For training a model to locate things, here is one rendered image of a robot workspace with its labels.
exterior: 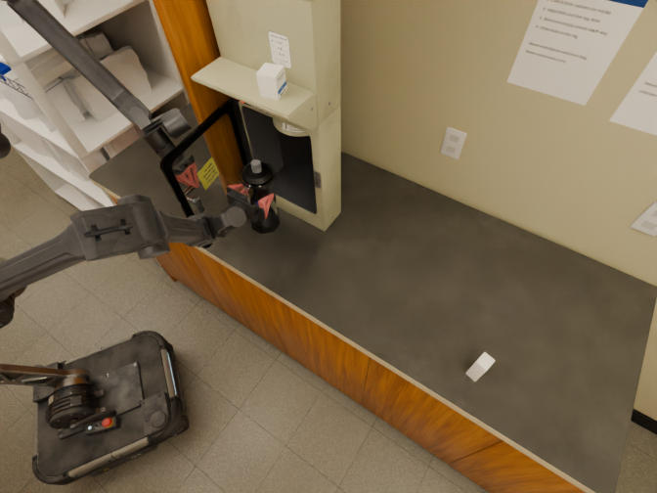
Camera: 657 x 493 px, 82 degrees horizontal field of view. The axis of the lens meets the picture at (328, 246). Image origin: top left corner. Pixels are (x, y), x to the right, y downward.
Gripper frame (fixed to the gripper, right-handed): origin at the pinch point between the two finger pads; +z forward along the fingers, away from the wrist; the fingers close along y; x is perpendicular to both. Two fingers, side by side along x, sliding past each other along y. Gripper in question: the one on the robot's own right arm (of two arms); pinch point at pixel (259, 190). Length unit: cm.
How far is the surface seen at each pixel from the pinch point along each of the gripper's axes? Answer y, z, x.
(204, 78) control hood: 13.6, 0.1, -32.0
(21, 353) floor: 124, -79, 129
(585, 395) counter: -108, 2, 22
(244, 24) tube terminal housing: 5.7, 9.1, -43.8
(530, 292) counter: -87, 26, 21
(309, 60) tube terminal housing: -13.0, 8.6, -41.0
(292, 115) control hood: -14.3, -0.5, -31.9
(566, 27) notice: -60, 49, -46
